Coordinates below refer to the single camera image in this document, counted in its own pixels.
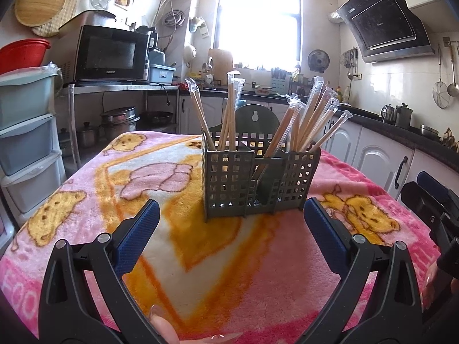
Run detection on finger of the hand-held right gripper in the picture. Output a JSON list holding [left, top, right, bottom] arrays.
[[417, 171, 451, 205], [400, 181, 446, 232]]

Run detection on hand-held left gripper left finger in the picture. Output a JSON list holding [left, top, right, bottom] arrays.
[[38, 199, 162, 344]]

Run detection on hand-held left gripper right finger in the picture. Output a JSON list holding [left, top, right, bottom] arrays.
[[303, 196, 424, 344]]

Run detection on grey slotted utensil basket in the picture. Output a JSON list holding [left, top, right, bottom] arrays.
[[201, 104, 321, 223]]

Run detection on group of wooden chopsticks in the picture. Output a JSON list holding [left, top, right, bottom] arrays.
[[184, 72, 354, 180]]

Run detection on hanging kitchen utensils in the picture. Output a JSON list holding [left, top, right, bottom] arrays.
[[342, 48, 359, 79]]

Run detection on person's right hand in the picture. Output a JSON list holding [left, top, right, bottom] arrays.
[[423, 261, 459, 302]]

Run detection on person's left hand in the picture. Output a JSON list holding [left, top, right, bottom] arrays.
[[149, 304, 244, 344]]

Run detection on brown lumpy object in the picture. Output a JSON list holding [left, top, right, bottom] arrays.
[[443, 127, 459, 147]]

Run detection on white kitchen cabinets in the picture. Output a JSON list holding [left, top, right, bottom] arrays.
[[178, 95, 459, 208]]

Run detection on black countertop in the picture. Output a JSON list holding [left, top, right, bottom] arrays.
[[179, 88, 459, 165]]

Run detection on steel mesh skimmer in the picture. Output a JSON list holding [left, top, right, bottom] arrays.
[[432, 43, 450, 109]]

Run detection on pink printed blanket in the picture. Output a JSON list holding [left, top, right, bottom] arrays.
[[0, 131, 443, 344]]

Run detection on steel ladle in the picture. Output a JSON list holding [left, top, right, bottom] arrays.
[[446, 41, 459, 97]]

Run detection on small steel lidded pot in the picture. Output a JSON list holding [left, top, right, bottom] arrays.
[[77, 122, 99, 147]]

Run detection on black wok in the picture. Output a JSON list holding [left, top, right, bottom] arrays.
[[141, 111, 173, 126]]

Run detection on row of condiment bottles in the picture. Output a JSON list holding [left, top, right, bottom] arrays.
[[324, 86, 352, 105]]

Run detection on light blue drawer cabinet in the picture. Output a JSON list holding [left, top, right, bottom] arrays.
[[0, 66, 65, 214]]

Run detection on teal knife holder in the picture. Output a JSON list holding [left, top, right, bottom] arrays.
[[271, 68, 289, 94]]

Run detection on blue plastic dish box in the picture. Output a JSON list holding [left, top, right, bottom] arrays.
[[149, 64, 177, 84]]

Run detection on black range hood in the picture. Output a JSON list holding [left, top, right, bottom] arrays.
[[335, 0, 431, 63]]

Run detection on black microwave oven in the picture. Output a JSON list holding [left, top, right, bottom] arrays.
[[73, 25, 150, 83]]

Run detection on wooden cutting board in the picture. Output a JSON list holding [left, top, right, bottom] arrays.
[[209, 48, 234, 74]]

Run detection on black blender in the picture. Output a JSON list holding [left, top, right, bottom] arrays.
[[134, 26, 158, 65]]

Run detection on red plastic basin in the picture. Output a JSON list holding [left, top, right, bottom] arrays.
[[0, 39, 51, 76]]

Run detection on kitchen window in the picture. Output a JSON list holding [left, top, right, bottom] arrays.
[[215, 0, 302, 70]]

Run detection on round bamboo mat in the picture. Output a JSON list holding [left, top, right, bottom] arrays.
[[30, 0, 79, 37]]

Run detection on small black wall fan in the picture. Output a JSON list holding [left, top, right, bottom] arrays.
[[308, 49, 330, 73]]

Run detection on coiled grey hose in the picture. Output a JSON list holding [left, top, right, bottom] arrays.
[[163, 10, 187, 29]]

